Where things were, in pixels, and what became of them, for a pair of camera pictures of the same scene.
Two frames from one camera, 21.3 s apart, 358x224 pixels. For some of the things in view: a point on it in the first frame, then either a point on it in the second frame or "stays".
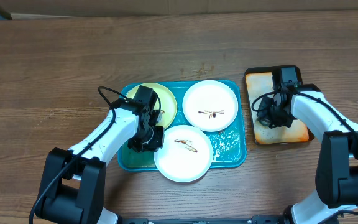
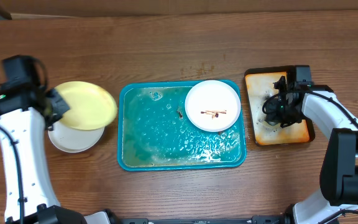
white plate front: (186, 155) -> (72, 140)
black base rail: (255, 219) stays
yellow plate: (166, 103) -> (92, 106)
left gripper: (156, 144) -> (63, 107)
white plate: (210, 106) stays
